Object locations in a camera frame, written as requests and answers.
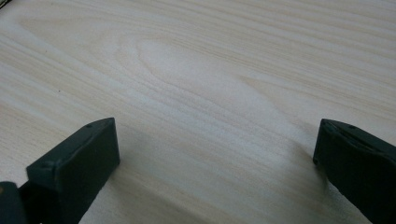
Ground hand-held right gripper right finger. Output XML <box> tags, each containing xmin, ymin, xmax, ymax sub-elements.
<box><xmin>312</xmin><ymin>118</ymin><xmax>396</xmax><ymax>224</ymax></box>

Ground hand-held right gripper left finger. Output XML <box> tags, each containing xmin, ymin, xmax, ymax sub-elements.
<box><xmin>18</xmin><ymin>117</ymin><xmax>121</xmax><ymax>224</ymax></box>

